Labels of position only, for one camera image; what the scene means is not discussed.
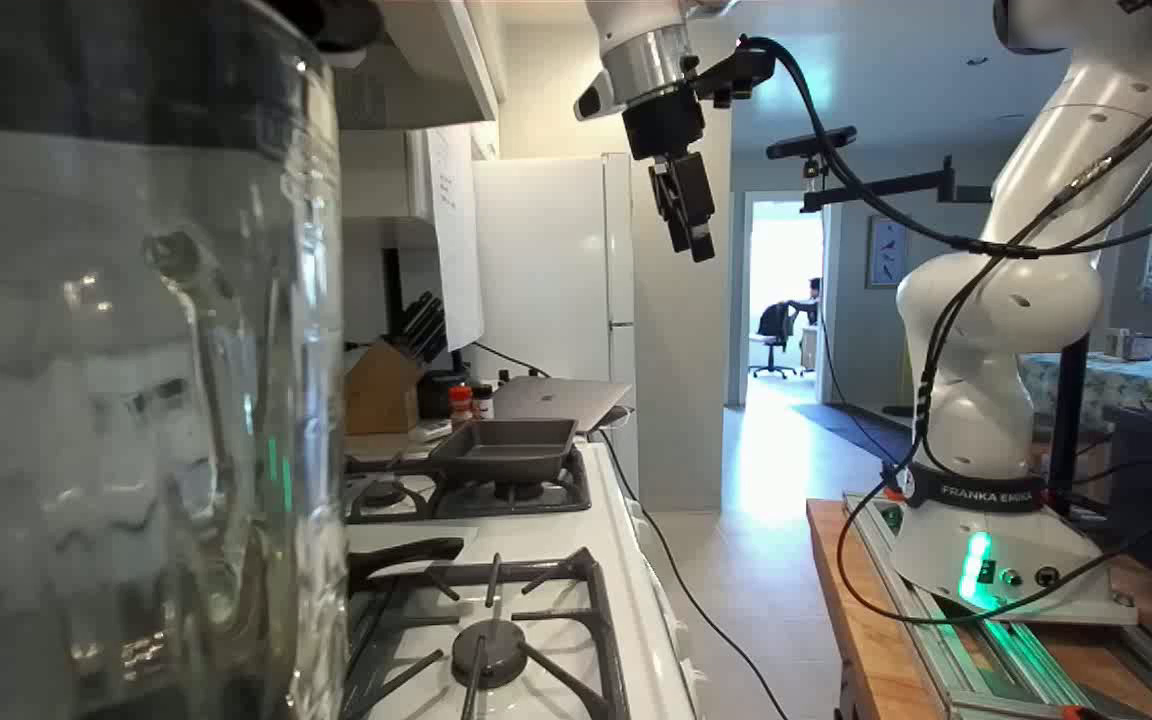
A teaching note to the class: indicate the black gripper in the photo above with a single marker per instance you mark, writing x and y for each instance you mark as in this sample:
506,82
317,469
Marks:
663,125

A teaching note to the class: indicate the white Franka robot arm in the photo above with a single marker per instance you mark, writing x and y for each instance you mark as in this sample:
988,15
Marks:
1000,307

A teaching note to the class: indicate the dark grey baking tray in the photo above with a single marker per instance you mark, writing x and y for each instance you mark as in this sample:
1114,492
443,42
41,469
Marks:
503,449

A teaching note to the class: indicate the white refrigerator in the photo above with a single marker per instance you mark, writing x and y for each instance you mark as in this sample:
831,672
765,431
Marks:
559,264

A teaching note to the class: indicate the black office chair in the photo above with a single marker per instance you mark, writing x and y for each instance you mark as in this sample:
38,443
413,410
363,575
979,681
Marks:
779,335

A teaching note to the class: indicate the white range hood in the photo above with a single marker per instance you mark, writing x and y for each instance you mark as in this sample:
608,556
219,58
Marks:
420,63

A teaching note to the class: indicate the red lid spice jar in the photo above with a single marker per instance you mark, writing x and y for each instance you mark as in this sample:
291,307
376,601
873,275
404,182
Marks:
463,402

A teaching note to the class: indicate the brown cardboard box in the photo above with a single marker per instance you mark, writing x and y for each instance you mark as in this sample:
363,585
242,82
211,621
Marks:
381,391

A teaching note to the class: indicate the black griddle pan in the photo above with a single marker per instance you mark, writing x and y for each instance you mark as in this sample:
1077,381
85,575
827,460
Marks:
469,503

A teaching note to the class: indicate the white gas stove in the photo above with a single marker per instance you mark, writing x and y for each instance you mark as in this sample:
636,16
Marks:
521,575

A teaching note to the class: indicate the black stove grate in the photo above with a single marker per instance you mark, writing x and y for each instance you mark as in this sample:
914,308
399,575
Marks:
521,626

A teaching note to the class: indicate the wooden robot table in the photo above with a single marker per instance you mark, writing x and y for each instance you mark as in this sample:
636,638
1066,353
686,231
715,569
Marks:
869,641

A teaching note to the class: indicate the glass blender jar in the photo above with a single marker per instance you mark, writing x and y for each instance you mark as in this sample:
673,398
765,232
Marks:
123,402

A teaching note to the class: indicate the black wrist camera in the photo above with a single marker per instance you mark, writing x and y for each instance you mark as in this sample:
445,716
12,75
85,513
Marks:
738,71

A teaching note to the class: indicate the black camera boom stand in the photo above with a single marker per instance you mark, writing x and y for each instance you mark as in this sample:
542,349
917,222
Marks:
869,187

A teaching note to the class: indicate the framed wall picture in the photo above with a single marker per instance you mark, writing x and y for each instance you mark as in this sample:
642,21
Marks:
886,252

